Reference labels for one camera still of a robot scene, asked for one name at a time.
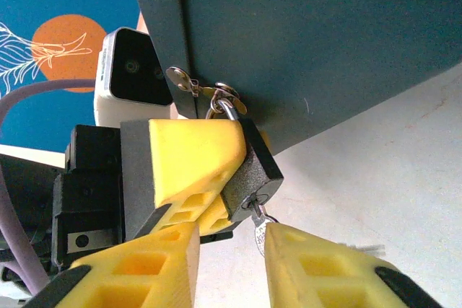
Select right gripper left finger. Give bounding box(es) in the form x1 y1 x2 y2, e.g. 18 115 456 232
23 221 201 308

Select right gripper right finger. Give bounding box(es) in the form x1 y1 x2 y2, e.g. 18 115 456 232
263 221 443 308

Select metal box hasp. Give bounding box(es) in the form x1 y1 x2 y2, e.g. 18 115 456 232
165 66 248 120

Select starry night tin box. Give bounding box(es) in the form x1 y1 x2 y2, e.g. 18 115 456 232
122 0 462 157

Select black padlock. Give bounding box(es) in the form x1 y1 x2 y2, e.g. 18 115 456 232
206 98 285 224

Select silver keys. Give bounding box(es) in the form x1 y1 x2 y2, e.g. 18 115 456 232
248 201 279 259

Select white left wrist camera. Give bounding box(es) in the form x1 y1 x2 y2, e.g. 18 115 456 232
92 26 174 129

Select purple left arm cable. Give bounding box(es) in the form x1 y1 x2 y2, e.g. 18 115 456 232
0 79 97 296

